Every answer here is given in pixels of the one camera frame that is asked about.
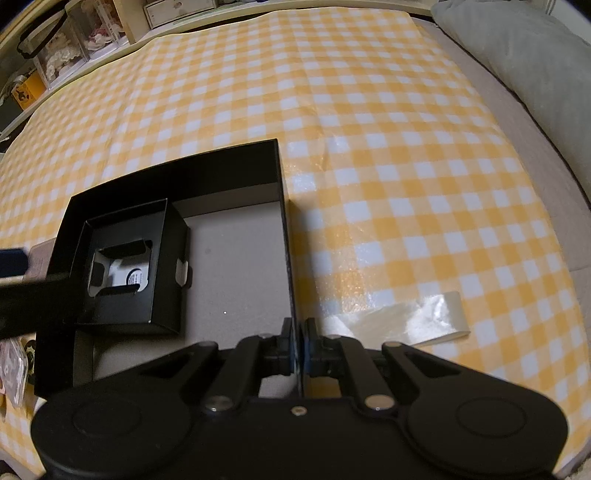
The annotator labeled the clear plastic tape strip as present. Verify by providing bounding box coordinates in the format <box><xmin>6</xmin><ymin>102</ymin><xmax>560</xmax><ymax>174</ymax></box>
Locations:
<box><xmin>323</xmin><ymin>291</ymin><xmax>472</xmax><ymax>347</ymax></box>

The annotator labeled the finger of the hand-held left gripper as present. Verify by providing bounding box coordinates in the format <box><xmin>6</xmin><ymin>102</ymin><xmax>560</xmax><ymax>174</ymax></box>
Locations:
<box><xmin>0</xmin><ymin>248</ymin><xmax>29</xmax><ymax>278</ymax></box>
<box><xmin>0</xmin><ymin>272</ymin><xmax>90</xmax><ymax>340</ymax></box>

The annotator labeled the yellow white checked tablecloth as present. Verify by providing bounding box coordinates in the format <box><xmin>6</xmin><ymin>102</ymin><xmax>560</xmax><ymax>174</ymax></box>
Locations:
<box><xmin>0</xmin><ymin>9</ymin><xmax>578</xmax><ymax>480</ymax></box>

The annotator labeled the grey pillow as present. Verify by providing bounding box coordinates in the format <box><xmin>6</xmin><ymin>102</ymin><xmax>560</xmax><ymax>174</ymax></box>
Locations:
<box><xmin>431</xmin><ymin>0</ymin><xmax>591</xmax><ymax>204</ymax></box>

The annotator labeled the small black cardboard box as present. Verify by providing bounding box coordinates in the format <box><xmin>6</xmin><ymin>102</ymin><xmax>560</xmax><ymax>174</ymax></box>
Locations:
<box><xmin>74</xmin><ymin>198</ymin><xmax>192</xmax><ymax>337</ymax></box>

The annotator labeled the black strap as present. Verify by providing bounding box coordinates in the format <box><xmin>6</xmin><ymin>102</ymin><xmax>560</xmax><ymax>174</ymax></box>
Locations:
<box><xmin>16</xmin><ymin>9</ymin><xmax>70</xmax><ymax>58</ymax></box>

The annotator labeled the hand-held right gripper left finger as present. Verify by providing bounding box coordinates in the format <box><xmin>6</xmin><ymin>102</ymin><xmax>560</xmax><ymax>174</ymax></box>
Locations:
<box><xmin>115</xmin><ymin>318</ymin><xmax>296</xmax><ymax>412</ymax></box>

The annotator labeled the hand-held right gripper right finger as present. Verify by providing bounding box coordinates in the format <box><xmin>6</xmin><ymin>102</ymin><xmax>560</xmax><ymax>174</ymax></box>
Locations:
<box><xmin>301</xmin><ymin>318</ymin><xmax>496</xmax><ymax>412</ymax></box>

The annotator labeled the clear plastic nail case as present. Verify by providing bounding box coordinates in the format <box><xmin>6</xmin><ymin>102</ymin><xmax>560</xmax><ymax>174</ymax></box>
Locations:
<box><xmin>0</xmin><ymin>339</ymin><xmax>28</xmax><ymax>407</ymax></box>

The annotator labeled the yellow box with black print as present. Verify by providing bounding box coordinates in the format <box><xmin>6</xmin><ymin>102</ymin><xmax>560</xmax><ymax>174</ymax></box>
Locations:
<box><xmin>9</xmin><ymin>74</ymin><xmax>47</xmax><ymax>112</ymax></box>

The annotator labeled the large black cardboard box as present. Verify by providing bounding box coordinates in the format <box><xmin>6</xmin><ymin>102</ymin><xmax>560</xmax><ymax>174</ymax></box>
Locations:
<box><xmin>33</xmin><ymin>137</ymin><xmax>305</xmax><ymax>402</ymax></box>

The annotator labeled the clear storage box with lace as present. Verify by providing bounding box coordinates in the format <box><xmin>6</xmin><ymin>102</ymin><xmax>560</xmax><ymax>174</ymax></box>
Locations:
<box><xmin>37</xmin><ymin>37</ymin><xmax>88</xmax><ymax>90</ymax></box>
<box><xmin>69</xmin><ymin>2</ymin><xmax>132</xmax><ymax>63</ymax></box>

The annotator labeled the white drawer box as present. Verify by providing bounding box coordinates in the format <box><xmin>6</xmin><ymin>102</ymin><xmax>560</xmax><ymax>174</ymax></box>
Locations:
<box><xmin>143</xmin><ymin>0</ymin><xmax>218</xmax><ymax>25</ymax></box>

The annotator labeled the black item with gold badge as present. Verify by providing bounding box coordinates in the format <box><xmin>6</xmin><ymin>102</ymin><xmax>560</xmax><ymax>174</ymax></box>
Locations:
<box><xmin>21</xmin><ymin>339</ymin><xmax>41</xmax><ymax>386</ymax></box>

